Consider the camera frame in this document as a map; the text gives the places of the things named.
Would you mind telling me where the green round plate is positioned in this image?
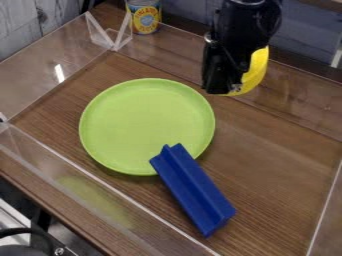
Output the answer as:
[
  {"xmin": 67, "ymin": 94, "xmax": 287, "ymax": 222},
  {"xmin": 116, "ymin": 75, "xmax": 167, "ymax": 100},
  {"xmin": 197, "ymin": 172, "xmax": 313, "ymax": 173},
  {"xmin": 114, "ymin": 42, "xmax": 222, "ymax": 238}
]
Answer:
[{"xmin": 78, "ymin": 78, "xmax": 215, "ymax": 176}]

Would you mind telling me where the black metal table bracket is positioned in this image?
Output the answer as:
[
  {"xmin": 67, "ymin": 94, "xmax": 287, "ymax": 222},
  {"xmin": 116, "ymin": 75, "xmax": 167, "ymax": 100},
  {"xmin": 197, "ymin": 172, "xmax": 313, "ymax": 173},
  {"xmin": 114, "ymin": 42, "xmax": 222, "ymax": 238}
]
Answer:
[{"xmin": 31, "ymin": 209, "xmax": 78, "ymax": 256}]

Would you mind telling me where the blue plastic block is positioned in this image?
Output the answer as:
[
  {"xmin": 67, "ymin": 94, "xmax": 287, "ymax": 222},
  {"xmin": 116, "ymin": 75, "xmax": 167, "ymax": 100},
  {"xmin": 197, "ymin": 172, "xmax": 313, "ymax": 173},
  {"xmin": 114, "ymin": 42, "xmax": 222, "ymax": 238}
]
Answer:
[{"xmin": 150, "ymin": 144, "xmax": 237, "ymax": 237}]

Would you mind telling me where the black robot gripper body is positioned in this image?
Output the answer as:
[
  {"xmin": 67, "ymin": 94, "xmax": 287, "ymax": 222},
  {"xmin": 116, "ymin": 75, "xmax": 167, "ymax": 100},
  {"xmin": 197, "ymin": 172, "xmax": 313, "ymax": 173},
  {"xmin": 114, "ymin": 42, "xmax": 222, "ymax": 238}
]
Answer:
[{"xmin": 202, "ymin": 0, "xmax": 283, "ymax": 64}]

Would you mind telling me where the yellow toy banana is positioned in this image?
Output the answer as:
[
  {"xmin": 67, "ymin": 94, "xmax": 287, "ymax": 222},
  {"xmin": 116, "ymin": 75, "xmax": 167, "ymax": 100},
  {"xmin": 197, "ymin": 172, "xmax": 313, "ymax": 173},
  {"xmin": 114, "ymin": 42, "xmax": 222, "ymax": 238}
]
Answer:
[{"xmin": 227, "ymin": 47, "xmax": 270, "ymax": 96}]

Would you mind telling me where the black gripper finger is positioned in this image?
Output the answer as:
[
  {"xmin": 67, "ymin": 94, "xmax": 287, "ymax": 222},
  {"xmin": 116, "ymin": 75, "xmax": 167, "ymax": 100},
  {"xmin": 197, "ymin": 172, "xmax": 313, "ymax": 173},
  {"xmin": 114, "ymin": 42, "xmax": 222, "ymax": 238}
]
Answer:
[{"xmin": 202, "ymin": 55, "xmax": 250, "ymax": 94}]

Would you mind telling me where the black cable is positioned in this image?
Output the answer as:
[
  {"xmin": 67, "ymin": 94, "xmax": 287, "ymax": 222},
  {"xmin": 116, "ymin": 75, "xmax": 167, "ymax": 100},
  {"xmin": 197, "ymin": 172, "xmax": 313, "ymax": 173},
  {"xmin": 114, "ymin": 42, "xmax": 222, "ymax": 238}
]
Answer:
[{"xmin": 0, "ymin": 228, "xmax": 51, "ymax": 256}]

